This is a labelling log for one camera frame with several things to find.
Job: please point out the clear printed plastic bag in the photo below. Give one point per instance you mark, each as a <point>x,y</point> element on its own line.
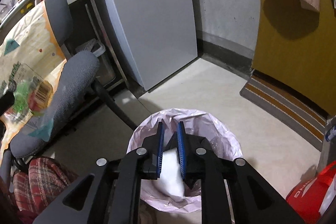
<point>32,97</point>

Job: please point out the plaid red trouser legs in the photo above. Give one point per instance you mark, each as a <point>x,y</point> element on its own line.
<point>45,180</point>

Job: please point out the white sponge block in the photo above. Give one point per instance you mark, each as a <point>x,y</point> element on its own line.
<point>170,181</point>

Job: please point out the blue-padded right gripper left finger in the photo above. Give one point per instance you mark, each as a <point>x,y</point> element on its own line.
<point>120,188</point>

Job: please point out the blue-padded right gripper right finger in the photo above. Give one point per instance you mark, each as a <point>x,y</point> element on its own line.
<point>221,195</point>

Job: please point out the red plastic bag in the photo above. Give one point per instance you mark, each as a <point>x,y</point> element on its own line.
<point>311,199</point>

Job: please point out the grey refrigerator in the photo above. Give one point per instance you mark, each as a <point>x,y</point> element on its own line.
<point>153,38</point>

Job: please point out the trash bin with pink liner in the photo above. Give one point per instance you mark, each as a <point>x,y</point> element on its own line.
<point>196,122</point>

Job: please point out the grey office chair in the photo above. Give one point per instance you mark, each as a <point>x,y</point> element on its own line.
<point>79,73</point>

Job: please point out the clear plastic storage box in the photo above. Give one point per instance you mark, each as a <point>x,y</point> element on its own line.
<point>106,72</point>

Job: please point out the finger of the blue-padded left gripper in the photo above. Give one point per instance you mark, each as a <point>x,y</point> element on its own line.
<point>6,102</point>

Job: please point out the yellow striped orange-edged cloth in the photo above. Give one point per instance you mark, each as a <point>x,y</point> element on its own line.
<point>32,41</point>

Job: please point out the mustard yellow door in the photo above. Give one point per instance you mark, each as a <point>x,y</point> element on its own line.
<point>296,46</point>

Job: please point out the striped brown doormat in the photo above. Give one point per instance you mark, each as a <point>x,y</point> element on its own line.
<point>288,106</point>

